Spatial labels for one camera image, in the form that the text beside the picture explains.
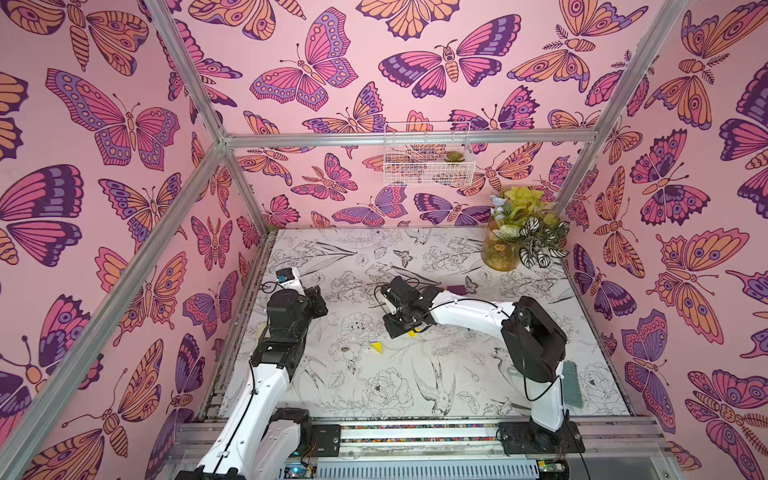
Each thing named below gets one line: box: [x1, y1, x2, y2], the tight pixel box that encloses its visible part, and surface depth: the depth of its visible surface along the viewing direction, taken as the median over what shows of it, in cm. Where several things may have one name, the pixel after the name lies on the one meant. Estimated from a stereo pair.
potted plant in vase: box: [482, 187, 570, 272], surface depth 97 cm
